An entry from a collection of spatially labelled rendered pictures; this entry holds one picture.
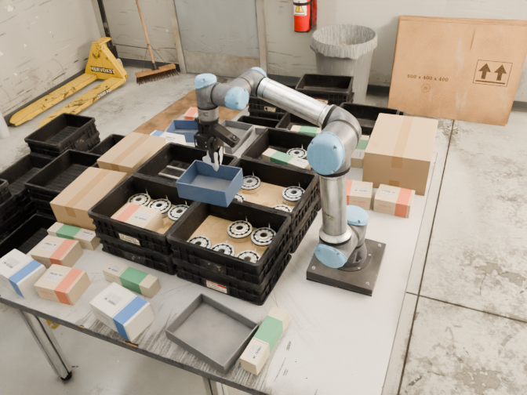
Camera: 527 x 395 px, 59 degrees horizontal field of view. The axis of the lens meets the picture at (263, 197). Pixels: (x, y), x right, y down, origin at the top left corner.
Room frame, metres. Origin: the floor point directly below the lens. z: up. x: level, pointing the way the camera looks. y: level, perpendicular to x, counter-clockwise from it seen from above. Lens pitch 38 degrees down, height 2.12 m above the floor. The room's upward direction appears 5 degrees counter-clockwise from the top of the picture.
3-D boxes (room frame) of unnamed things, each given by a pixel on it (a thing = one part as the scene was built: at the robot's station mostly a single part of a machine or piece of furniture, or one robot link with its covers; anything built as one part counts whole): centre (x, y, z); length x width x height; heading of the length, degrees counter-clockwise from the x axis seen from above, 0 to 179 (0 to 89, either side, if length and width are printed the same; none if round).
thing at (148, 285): (1.32, 0.56, 0.73); 0.24 x 0.06 x 0.06; 60
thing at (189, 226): (1.37, 0.14, 0.87); 0.40 x 0.30 x 0.11; 61
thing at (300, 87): (3.31, -0.53, 0.37); 0.42 x 0.34 x 0.46; 65
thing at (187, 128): (2.49, 0.43, 0.74); 0.20 x 0.15 x 0.07; 78
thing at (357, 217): (1.34, -0.32, 0.91); 0.13 x 0.12 x 0.14; 145
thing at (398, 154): (1.98, -0.71, 0.80); 0.40 x 0.30 x 0.20; 156
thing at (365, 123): (2.77, -0.72, 0.37); 0.40 x 0.30 x 0.45; 64
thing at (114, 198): (1.56, 0.49, 0.87); 0.40 x 0.30 x 0.11; 61
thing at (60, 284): (1.31, 0.83, 0.74); 0.16 x 0.12 x 0.07; 69
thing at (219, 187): (1.42, 0.19, 1.11); 0.20 x 0.15 x 0.07; 65
